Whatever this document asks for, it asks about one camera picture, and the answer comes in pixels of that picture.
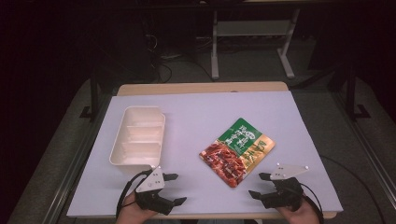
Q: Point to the white table mat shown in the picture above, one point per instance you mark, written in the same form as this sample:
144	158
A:
193	124

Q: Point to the person's left hand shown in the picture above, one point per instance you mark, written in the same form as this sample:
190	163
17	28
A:
132	213

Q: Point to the white divided plastic container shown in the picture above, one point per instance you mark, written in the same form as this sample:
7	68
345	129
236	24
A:
140	140

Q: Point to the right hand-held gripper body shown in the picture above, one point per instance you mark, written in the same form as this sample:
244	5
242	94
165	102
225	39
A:
285	189

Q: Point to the white metal desk frame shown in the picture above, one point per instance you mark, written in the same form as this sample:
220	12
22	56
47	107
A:
214	62

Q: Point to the green and red food packet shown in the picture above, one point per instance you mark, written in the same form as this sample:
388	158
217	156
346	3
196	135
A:
237	152

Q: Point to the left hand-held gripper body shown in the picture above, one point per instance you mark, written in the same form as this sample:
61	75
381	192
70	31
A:
151	182

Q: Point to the grey metal rail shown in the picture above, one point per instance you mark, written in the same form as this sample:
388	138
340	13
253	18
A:
71	174
367	149

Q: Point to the person's right hand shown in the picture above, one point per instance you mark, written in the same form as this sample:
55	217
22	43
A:
300	214

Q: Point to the black metal stand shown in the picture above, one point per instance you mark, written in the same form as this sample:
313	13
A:
351	93
94	93

